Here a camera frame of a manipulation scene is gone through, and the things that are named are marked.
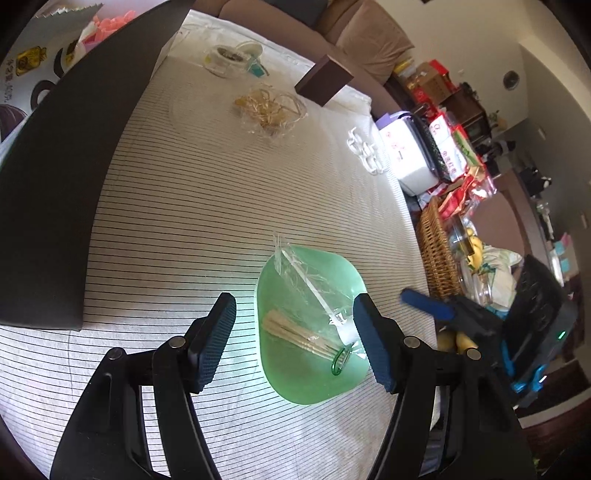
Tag clear bag of gold bands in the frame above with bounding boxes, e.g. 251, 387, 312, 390
233, 89, 309, 139

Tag colourful sticky notes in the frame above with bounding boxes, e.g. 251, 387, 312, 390
551, 233, 573, 273

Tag striped cloth desktop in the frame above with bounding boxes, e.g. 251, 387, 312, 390
0, 9, 437, 480

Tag brown cardboard box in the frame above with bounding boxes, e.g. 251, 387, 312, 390
418, 69, 451, 100

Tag green paper clip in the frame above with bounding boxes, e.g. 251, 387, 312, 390
330, 348, 354, 376

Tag dark wooden cabinet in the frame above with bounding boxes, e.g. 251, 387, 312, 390
443, 83, 488, 134

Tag black textured strip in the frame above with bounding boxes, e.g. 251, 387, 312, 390
411, 113, 451, 183

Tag green plastic tray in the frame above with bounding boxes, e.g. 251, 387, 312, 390
255, 246, 386, 407

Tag white round container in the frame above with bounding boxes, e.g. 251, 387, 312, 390
203, 41, 264, 77

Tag bundle of wooden toothpicks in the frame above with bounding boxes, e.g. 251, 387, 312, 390
263, 310, 342, 365

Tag dark brown box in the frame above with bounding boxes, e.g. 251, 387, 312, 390
294, 54, 355, 108

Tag heap of pink clips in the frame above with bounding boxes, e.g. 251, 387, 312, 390
90, 11, 134, 44

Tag black white figurine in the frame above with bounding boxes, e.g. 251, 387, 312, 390
522, 166, 552, 195

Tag brown sofa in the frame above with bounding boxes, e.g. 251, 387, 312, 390
191, 0, 416, 116

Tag glass bowl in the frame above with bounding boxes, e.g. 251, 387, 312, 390
450, 217, 509, 305

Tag white red printed packet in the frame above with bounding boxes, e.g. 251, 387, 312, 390
429, 113, 468, 181

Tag red plastic packaging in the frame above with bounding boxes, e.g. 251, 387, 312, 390
434, 168, 497, 220

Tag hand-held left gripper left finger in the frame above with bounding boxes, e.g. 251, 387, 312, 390
50, 292, 238, 480

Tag yellow bananas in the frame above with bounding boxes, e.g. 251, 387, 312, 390
462, 228, 485, 273

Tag pale green printed cloth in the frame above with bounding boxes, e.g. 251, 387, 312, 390
480, 247, 525, 315

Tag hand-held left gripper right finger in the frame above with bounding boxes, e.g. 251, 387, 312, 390
352, 293, 539, 480

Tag white box purple lid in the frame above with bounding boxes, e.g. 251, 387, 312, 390
376, 111, 448, 195

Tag wicker basket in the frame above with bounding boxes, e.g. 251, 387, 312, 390
418, 198, 462, 301

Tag dark blue cushion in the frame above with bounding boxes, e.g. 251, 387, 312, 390
272, 0, 333, 10

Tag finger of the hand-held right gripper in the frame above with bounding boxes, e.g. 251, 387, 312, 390
401, 287, 506, 365

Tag tan sofa cushion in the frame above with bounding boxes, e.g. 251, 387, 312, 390
318, 0, 415, 84

